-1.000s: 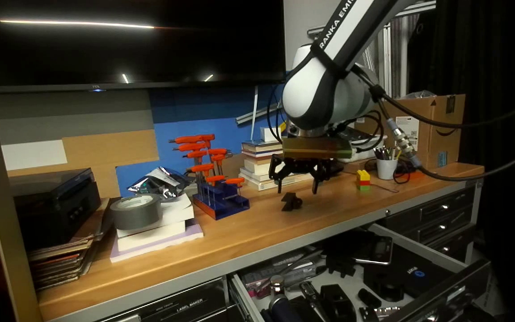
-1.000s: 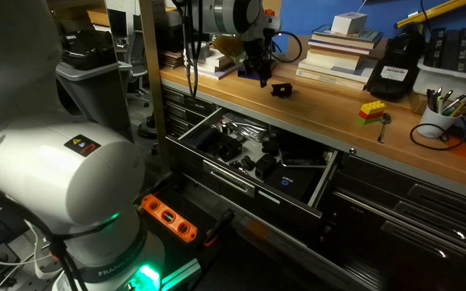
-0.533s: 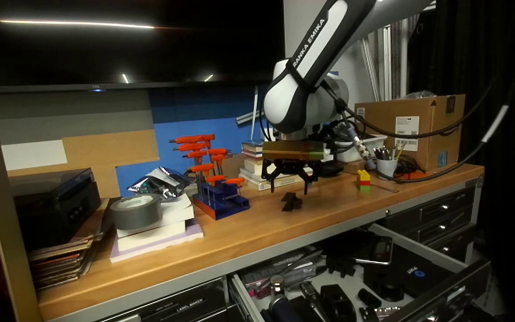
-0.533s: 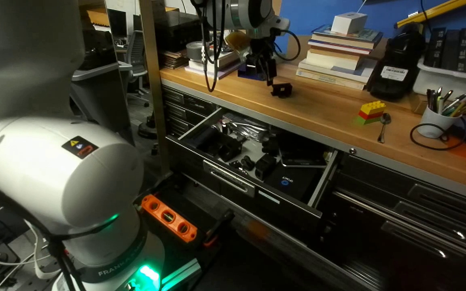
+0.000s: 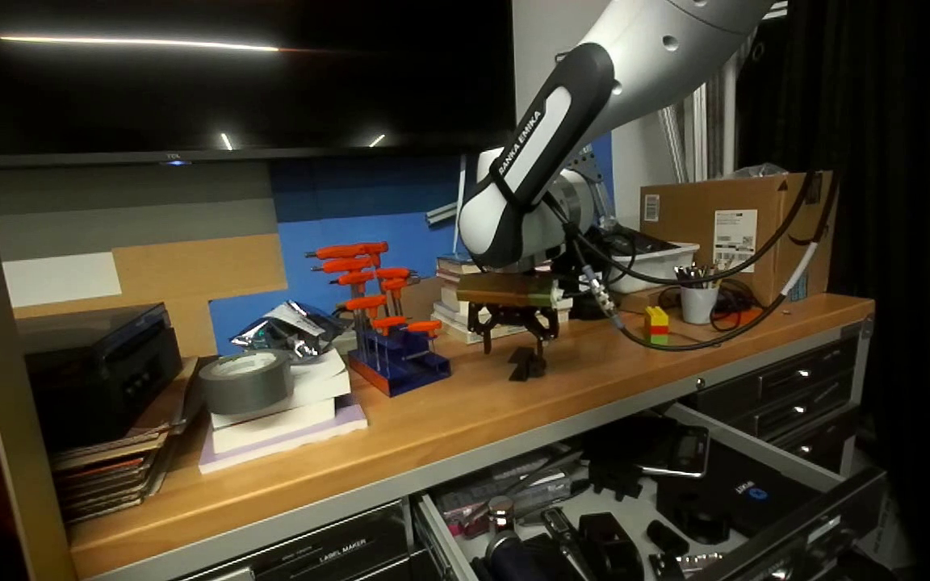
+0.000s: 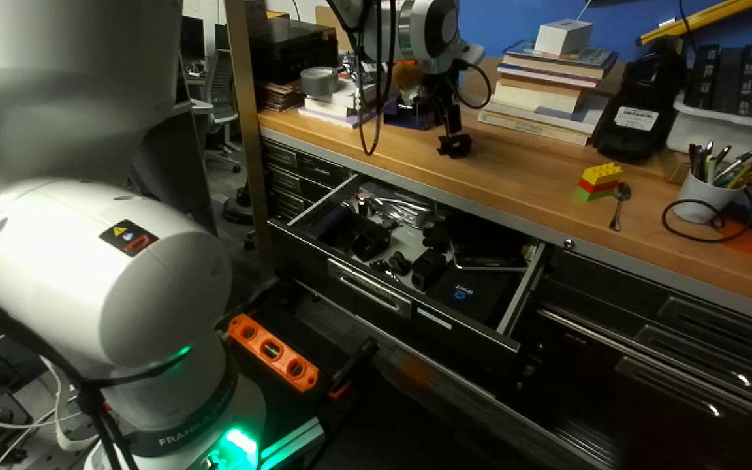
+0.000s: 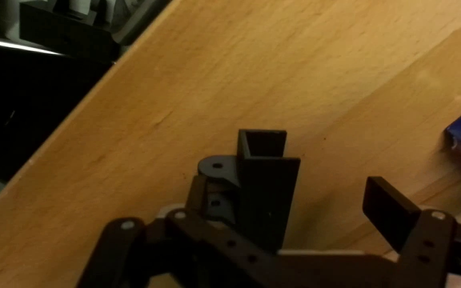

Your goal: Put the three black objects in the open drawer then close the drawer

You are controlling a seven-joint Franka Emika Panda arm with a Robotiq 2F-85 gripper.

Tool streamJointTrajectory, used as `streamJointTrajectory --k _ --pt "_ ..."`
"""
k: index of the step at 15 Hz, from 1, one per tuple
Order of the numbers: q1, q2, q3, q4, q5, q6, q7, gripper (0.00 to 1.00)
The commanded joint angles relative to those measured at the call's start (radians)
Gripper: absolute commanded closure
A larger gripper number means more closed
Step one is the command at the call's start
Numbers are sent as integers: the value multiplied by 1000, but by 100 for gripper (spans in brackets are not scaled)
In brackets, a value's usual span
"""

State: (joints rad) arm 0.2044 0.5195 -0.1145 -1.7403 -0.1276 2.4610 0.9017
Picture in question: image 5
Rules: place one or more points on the small metal cylinder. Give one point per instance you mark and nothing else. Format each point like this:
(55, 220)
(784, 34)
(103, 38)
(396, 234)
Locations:
(500, 514)

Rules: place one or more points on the heap of packets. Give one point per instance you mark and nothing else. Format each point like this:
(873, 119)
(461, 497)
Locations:
(505, 488)

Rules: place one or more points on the stack of books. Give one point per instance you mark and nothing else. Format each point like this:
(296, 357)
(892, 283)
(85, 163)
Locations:
(453, 311)

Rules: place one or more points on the heap of pens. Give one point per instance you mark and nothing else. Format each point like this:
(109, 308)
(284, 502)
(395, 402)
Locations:
(695, 274)

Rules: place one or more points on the beige wooden board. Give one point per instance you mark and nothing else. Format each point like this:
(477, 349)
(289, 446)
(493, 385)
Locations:
(5, 363)

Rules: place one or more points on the stack of white foam blocks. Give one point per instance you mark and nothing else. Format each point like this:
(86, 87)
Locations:
(287, 424)

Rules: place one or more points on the roll of grey duct tape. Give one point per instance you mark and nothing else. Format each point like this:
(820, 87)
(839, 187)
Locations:
(245, 383)

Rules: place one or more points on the stack of flat boards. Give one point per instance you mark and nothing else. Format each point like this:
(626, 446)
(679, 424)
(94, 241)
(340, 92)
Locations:
(110, 476)

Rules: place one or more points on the black handheld device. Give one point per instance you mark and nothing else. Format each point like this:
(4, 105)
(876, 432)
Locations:
(675, 452)

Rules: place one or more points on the blue key stand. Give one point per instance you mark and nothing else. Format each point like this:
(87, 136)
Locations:
(400, 363)

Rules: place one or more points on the white plastic bin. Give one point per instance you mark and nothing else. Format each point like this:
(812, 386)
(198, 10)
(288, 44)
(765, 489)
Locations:
(659, 266)

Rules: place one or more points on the large black monitor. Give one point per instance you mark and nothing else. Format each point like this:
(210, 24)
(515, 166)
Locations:
(190, 89)

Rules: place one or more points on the closed black drawer with label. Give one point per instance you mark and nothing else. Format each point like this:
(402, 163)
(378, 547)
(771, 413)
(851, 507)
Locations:
(336, 549)

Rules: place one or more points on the brown cardboard sheet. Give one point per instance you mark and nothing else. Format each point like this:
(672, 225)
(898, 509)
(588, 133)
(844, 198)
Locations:
(198, 270)

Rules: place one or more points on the open drawer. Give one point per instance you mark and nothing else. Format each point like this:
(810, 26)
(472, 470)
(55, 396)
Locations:
(756, 452)

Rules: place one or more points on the clear plastic bag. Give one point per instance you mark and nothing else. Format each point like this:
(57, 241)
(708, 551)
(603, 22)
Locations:
(756, 170)

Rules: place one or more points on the black printer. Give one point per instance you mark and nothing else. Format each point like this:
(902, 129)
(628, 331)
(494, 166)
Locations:
(98, 371)

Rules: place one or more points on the black curtain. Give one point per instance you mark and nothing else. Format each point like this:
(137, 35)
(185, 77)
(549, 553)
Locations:
(893, 242)

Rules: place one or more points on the grey panel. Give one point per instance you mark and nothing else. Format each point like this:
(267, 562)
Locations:
(126, 210)

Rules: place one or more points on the dark blue cylinder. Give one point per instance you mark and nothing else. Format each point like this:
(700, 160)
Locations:
(513, 561)

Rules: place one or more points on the yellow red green toy block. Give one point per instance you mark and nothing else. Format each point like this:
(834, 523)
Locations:
(657, 325)

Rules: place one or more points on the flat black box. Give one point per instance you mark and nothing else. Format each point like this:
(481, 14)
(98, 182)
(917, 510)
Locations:
(756, 492)

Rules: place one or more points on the black tape dispenser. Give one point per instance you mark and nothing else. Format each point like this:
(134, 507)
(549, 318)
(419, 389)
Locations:
(610, 549)

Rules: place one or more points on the white sheet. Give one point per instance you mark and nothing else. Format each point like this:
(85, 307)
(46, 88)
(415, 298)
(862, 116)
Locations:
(61, 280)

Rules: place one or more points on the silver foil bag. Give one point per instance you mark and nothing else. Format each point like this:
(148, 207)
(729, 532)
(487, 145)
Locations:
(287, 327)

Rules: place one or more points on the white cup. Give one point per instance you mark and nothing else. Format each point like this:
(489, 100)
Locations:
(699, 305)

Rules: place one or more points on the blue board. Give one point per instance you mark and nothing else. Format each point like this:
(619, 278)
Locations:
(352, 226)

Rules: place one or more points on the aluminium frame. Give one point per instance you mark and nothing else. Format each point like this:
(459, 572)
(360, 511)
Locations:
(703, 129)

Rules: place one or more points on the black gear-shaped part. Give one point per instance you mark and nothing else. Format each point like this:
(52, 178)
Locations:
(614, 480)

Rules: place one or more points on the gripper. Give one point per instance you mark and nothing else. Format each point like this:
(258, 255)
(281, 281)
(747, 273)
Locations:
(515, 312)

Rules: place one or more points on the cardboard box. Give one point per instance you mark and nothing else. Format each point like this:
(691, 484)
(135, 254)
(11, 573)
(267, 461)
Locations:
(699, 214)

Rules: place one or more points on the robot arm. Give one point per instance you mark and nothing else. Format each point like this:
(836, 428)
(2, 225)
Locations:
(643, 48)

